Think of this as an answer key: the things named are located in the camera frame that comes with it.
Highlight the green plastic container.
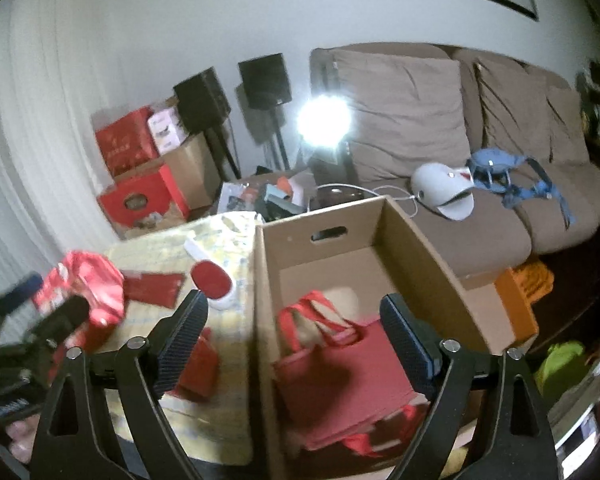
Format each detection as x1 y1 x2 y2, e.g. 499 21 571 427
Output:
535 341 600 397

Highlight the yellow checked tablecloth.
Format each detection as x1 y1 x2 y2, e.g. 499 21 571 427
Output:
99 210 262 467

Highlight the silver patterned gift bag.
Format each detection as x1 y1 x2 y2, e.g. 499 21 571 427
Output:
554 399 600 462

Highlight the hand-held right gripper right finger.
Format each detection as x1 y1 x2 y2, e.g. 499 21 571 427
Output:
379 292 552 480

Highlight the white red lint brush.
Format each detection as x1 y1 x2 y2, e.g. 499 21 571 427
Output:
184 240 237 312

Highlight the bright lamp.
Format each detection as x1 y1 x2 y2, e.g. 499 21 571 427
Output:
296 96 354 150

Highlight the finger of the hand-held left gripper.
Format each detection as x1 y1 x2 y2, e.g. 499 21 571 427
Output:
0 272 44 347
29 296 92 352

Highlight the red envelope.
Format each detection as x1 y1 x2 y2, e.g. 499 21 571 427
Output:
122 270 187 309

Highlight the white curtain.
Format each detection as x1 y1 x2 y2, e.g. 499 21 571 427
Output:
0 10 108 288

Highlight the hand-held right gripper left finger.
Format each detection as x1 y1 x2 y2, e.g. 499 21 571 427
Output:
30 289 210 480

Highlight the orange plastic crate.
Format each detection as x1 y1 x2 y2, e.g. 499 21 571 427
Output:
495 260 557 342

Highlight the small brown sofa cushion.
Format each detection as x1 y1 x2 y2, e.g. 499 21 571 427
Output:
545 85 592 164

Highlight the blue strapped device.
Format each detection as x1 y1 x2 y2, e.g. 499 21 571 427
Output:
464 147 579 227

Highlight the person's left hand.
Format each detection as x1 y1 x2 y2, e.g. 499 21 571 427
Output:
5 419 37 463

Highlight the large cardboard box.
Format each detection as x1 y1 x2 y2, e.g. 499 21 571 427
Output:
254 195 539 480

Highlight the brown cardboard carton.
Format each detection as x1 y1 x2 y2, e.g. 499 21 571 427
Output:
91 100 224 212

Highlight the brown sofa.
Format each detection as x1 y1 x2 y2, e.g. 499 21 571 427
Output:
310 42 600 277

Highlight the medium brown sofa cushion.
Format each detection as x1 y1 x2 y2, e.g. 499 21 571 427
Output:
475 57 557 164

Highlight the white cable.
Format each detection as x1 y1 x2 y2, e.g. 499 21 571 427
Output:
314 182 417 217

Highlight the black speaker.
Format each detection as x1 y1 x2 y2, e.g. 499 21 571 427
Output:
238 53 292 110
173 67 232 135

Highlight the large brown sofa cushion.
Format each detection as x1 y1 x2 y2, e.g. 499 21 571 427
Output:
332 50 472 182

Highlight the red carton gold print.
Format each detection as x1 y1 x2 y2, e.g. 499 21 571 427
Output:
95 107 161 177

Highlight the white domed device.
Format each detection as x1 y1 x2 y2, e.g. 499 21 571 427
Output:
411 162 476 222

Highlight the cluttered side table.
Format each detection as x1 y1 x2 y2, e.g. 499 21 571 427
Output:
216 169 317 224

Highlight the red cookie box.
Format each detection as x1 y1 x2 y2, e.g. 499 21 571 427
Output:
97 164 192 239

